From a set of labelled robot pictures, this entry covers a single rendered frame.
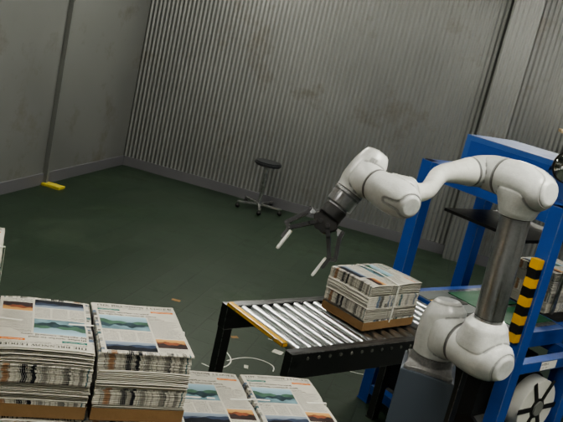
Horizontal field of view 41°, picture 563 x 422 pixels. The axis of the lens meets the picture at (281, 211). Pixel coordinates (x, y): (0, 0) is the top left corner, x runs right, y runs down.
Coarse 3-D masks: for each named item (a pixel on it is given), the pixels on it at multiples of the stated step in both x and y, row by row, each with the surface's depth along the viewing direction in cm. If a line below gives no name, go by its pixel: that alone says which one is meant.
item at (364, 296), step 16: (336, 272) 373; (352, 272) 370; (368, 272) 377; (336, 288) 372; (352, 288) 364; (368, 288) 357; (384, 288) 361; (336, 304) 372; (352, 304) 364; (368, 304) 357; (384, 304) 365; (368, 320) 360; (384, 320) 369
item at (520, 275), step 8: (520, 264) 472; (528, 264) 468; (560, 264) 480; (520, 272) 471; (552, 272) 454; (560, 272) 458; (520, 280) 472; (552, 280) 454; (520, 288) 471; (552, 288) 455; (512, 296) 476; (552, 296) 457; (560, 296) 463; (544, 304) 458; (560, 304) 467; (544, 312) 458
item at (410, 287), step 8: (368, 264) 391; (376, 264) 395; (384, 272) 383; (392, 272) 386; (400, 272) 389; (400, 280) 375; (408, 280) 377; (416, 280) 381; (400, 288) 370; (408, 288) 374; (416, 288) 379; (400, 296) 372; (408, 296) 376; (416, 296) 380; (400, 304) 374; (408, 304) 377; (400, 312) 375; (408, 312) 379
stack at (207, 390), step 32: (192, 384) 267; (224, 384) 272; (256, 384) 278; (288, 384) 284; (0, 416) 222; (192, 416) 246; (224, 416) 251; (256, 416) 256; (288, 416) 260; (320, 416) 265
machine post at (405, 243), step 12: (420, 168) 442; (420, 180) 442; (420, 216) 444; (408, 228) 448; (420, 228) 448; (408, 240) 448; (408, 252) 449; (396, 264) 454; (408, 264) 452; (372, 372) 467; (372, 384) 469; (360, 396) 474
